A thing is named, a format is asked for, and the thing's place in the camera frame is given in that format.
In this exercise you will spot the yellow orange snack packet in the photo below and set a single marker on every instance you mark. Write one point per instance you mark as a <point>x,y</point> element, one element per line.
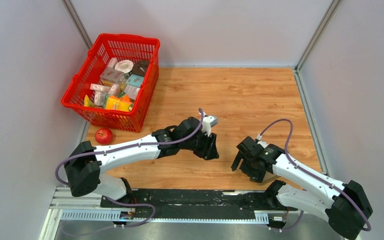
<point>123,103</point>

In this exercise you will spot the white tape roll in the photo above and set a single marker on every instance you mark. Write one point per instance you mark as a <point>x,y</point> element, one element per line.
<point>125,66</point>

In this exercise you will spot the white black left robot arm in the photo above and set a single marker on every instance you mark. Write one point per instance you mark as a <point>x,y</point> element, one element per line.
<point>87,166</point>

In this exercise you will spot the aluminium corner frame post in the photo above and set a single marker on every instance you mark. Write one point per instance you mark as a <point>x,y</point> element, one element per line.
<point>328,15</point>

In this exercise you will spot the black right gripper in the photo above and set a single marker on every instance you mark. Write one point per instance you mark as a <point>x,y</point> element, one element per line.
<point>255,176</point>

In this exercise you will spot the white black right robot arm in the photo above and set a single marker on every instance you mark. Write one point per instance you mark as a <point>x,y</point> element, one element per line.
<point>345,206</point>

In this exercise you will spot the red plastic shopping basket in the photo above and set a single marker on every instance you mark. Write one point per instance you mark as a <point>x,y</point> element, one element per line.
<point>115,85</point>

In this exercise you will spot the left aluminium frame post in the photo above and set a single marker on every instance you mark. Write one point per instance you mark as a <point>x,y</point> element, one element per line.
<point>76,20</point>

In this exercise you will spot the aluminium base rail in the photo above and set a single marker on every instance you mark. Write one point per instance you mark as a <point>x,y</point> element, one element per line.
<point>87,208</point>

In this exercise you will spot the grey pink carton box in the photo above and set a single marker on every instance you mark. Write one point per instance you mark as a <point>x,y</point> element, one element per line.
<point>111,76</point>

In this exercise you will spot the red apple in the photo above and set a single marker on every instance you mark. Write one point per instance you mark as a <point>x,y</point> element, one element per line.
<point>104,136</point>

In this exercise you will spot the light blue small box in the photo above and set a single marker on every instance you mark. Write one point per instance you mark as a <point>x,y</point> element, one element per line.
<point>135,80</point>

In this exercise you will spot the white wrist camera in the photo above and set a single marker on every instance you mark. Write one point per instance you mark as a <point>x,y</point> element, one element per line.
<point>209,121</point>
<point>261,142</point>

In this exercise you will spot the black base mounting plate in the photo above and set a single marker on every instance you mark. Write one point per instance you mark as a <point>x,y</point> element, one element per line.
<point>196,204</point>

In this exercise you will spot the dark brown round item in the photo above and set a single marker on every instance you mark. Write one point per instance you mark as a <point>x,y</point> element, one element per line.
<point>140,67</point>

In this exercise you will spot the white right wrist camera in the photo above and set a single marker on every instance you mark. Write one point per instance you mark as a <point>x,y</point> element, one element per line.
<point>261,142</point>

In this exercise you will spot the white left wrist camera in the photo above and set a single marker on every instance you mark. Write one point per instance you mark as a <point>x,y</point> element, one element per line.
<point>209,121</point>

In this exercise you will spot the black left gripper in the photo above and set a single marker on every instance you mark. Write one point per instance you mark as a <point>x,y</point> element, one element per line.
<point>209,151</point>

